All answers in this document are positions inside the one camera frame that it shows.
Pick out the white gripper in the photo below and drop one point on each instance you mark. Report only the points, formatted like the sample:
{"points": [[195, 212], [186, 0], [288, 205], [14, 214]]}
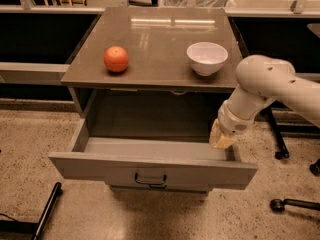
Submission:
{"points": [[232, 123]]}

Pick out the grey top drawer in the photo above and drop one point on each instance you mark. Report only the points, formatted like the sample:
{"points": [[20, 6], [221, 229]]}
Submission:
{"points": [[151, 163]]}

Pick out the grey drawer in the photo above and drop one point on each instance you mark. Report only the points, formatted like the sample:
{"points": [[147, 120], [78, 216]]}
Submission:
{"points": [[162, 189], [151, 163]]}

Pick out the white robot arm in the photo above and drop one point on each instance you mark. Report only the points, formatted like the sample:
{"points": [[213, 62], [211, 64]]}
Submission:
{"points": [[261, 81]]}

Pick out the grey drawer cabinet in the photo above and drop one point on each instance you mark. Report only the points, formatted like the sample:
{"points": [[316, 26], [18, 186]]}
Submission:
{"points": [[158, 96]]}

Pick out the grey bottom drawer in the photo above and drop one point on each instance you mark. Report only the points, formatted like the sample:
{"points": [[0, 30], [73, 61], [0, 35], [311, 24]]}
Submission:
{"points": [[162, 189]]}

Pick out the black stand leg right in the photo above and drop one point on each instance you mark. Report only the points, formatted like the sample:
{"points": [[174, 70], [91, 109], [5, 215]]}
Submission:
{"points": [[282, 151]]}

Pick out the black stand leg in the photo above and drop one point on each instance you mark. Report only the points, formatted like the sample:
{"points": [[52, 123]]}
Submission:
{"points": [[33, 229], [282, 151]]}

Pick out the white bowl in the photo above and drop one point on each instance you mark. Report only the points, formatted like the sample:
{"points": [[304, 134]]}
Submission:
{"points": [[206, 58]]}

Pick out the black caster leg right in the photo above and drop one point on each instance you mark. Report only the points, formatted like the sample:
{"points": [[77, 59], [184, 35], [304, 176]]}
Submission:
{"points": [[278, 205]]}

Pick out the black caster far right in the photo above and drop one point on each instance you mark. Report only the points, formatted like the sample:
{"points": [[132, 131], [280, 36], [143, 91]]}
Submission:
{"points": [[315, 168]]}

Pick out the orange fruit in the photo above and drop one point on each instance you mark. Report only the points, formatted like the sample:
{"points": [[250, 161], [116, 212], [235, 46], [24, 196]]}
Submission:
{"points": [[116, 59]]}

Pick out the black stand leg left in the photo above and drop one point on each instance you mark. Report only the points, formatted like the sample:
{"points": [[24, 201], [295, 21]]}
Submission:
{"points": [[33, 229]]}

